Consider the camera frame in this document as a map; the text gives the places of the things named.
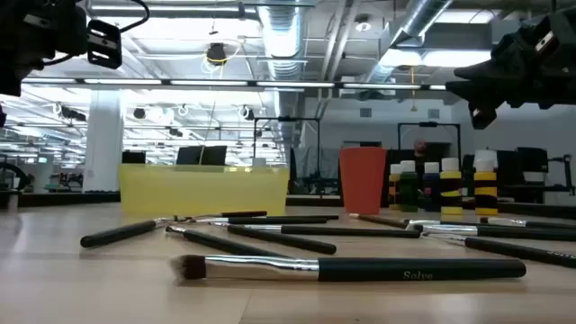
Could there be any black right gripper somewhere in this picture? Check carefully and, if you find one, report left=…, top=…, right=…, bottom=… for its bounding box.
left=445, top=24, right=559, bottom=131

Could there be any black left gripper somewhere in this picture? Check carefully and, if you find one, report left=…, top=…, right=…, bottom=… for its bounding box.
left=86, top=19, right=123, bottom=70

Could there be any small yellow paint bottle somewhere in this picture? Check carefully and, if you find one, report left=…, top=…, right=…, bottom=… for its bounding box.
left=473, top=159, right=500, bottom=217
left=439, top=157, right=464, bottom=216

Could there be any small blue paint bottle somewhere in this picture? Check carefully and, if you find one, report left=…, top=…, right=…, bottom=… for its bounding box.
left=422, top=161, right=441, bottom=212

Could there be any small green paint bottle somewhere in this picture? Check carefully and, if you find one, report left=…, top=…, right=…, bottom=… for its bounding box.
left=399, top=159, right=419, bottom=213

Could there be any small orange paint bottle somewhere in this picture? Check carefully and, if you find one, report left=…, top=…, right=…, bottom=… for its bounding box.
left=388, top=163, right=402, bottom=212

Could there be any orange plastic cup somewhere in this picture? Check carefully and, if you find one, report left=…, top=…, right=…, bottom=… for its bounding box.
left=337, top=146, right=388, bottom=215

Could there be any white shade table lamp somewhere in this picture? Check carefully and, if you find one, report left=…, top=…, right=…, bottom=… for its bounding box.
left=472, top=148, right=500, bottom=171

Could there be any person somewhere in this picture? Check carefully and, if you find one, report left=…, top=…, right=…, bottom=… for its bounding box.
left=411, top=138, right=431, bottom=164

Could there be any black desk monitor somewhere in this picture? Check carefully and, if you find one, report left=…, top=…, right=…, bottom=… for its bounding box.
left=516, top=146, right=549, bottom=184

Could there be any white building column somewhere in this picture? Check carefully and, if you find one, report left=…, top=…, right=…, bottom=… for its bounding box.
left=82, top=88, right=125, bottom=194

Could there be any long horizontal light bar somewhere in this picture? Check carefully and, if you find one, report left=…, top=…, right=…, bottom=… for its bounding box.
left=20, top=76, right=447, bottom=92

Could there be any small black monitor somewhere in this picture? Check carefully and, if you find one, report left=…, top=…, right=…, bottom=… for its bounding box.
left=121, top=149, right=148, bottom=166

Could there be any wide black monitor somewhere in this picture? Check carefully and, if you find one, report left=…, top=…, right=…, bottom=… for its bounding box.
left=175, top=144, right=229, bottom=167

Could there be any yellow translucent plastic bin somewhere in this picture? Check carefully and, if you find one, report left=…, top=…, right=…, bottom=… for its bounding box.
left=118, top=164, right=291, bottom=216

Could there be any grey cover sheet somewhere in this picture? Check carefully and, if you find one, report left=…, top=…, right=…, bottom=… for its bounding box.
left=294, top=146, right=341, bottom=181

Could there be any low black metal frame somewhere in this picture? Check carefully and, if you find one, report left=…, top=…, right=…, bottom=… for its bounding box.
left=397, top=121, right=463, bottom=158

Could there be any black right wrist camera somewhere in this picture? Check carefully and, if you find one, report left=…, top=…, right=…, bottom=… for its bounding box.
left=533, top=15, right=562, bottom=56

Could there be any yellow hanging cord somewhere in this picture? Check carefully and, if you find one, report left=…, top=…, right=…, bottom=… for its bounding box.
left=409, top=66, right=419, bottom=113

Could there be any slanted silver spiral duct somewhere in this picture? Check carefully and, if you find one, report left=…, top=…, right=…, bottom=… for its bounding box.
left=362, top=0, right=454, bottom=85

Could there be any black overhead camera yellow cable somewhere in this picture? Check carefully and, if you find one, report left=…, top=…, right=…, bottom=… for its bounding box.
left=205, top=42, right=229, bottom=68

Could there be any large silver ventilation duct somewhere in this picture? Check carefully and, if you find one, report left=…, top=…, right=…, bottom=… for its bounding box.
left=256, top=4, right=308, bottom=157

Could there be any tall black metal frame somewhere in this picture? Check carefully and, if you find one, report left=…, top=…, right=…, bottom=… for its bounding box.
left=253, top=115, right=322, bottom=193

